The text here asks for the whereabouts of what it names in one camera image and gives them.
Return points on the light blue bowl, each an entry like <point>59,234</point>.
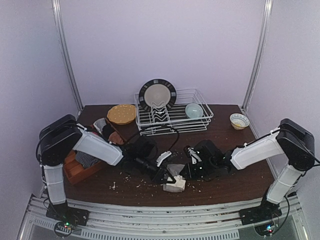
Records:
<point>193,110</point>

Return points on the white wire dish rack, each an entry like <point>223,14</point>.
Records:
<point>162,120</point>

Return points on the left aluminium frame post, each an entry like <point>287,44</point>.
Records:
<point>58,19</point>

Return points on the yellow dotted plate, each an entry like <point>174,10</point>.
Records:
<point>122,114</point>

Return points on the black rolled underwear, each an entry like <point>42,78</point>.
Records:
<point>107,131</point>

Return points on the aluminium front rail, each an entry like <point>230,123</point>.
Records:
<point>202,222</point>

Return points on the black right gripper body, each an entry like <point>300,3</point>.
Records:
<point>191,169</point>

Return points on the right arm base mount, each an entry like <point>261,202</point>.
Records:
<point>262,215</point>

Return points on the yellow patterned white bowl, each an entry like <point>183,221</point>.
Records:
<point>239,121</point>

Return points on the brown rolled underwear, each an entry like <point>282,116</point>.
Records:
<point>116,138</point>

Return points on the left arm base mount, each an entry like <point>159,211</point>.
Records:
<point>68,218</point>

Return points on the grey striped boxer underwear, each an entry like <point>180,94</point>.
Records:
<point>85,159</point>

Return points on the aluminium frame post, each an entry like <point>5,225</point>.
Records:
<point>267,11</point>
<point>58,19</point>

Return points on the grey beige sock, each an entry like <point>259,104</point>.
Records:
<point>180,182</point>

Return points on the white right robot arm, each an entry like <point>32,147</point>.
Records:
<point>289,139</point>

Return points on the grey rolled sock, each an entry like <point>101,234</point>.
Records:
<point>100,124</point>

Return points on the black rimmed grey plate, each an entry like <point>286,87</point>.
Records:
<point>157,92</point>

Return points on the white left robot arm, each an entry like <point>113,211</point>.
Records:
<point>91,145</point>

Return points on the brown wooden organizer box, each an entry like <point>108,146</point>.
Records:
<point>78,165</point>

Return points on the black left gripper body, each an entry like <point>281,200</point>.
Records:
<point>158,174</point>

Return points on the right aluminium frame post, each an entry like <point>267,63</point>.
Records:
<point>267,11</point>

